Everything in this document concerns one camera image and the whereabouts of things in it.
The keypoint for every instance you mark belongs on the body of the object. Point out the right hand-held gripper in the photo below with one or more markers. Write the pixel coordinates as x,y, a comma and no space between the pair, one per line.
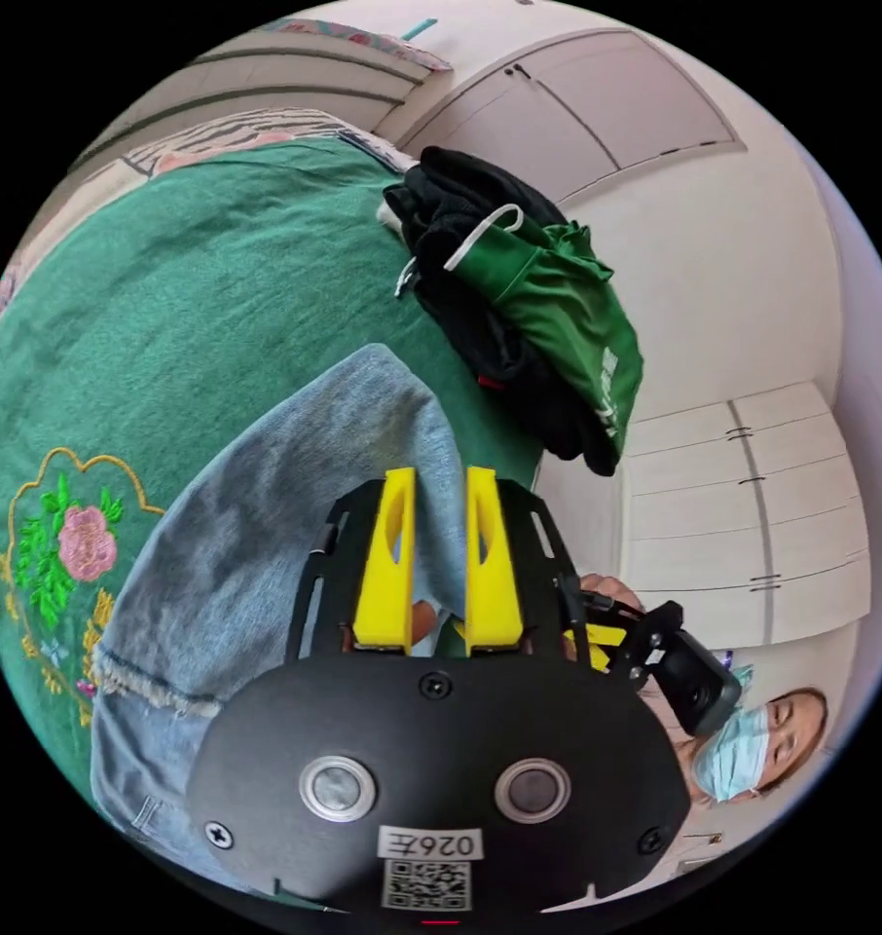
634,632

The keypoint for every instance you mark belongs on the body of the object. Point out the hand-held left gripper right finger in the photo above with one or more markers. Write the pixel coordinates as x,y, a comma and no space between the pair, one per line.
493,599

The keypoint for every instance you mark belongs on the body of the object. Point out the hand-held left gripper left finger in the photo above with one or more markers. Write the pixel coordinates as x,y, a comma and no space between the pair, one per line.
381,599

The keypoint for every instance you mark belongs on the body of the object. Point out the blue jeans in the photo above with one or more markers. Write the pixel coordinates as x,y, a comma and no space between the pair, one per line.
266,526

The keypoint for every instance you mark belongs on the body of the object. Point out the person's right hand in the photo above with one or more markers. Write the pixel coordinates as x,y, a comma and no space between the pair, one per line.
615,590

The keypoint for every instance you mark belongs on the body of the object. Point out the person's body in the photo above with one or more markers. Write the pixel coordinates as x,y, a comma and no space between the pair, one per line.
755,738

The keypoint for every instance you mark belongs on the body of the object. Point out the white cupboard with drawers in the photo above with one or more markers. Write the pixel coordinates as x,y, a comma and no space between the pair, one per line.
748,511

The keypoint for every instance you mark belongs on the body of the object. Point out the pile of clothes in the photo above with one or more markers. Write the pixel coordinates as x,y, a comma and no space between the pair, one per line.
529,307

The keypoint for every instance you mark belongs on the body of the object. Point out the bed with green embroidered quilt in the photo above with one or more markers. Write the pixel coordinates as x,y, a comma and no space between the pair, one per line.
193,292

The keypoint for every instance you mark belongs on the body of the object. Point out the white wardrobe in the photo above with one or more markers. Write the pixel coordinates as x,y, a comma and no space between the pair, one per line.
594,102

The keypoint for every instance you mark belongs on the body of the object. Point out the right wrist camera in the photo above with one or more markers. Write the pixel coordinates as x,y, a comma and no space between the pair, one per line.
700,683

